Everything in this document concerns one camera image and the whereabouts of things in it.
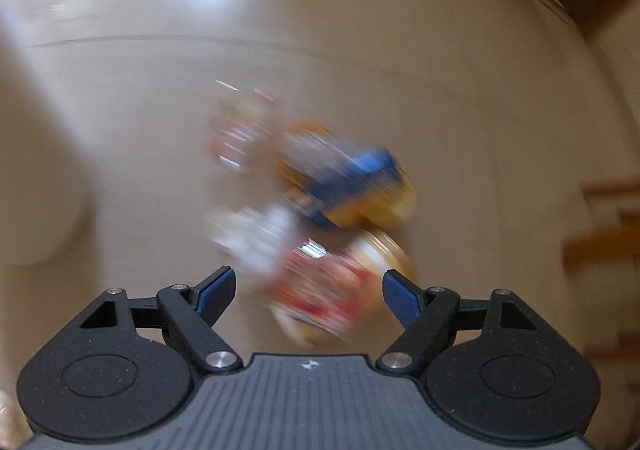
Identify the blue yellow snack packet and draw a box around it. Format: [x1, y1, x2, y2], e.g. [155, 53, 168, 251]
[276, 119, 419, 232]

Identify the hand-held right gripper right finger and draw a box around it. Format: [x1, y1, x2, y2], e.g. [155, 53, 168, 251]
[377, 269, 544, 374]

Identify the red white snack wrapper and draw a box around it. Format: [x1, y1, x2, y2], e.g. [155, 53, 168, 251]
[202, 80, 282, 177]

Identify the wooden furniture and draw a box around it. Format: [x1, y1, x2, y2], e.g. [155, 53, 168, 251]
[561, 183, 640, 367]

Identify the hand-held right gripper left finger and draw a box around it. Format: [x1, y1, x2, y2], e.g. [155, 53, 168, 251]
[76, 266, 244, 374]

